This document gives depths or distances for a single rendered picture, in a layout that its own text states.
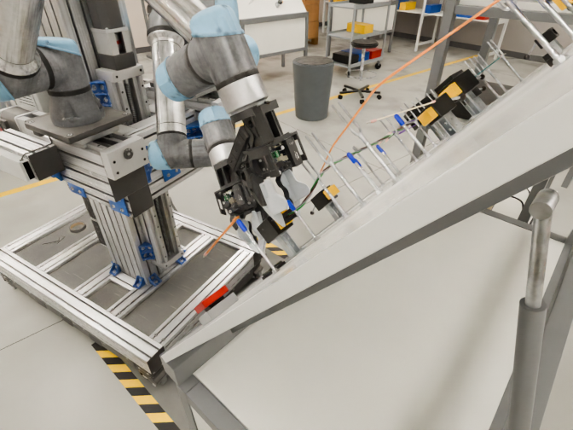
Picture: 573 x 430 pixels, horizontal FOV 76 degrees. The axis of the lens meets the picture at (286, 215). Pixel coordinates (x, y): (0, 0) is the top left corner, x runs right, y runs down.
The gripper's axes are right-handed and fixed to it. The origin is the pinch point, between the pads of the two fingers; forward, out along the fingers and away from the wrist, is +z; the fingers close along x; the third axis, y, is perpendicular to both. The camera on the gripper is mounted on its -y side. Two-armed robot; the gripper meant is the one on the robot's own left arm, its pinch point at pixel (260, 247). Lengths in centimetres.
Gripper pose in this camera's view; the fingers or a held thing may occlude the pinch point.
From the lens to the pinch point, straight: 81.8
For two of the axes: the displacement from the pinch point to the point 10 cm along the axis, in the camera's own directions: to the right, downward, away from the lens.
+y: -3.1, -1.7, -9.4
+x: 8.9, -3.9, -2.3
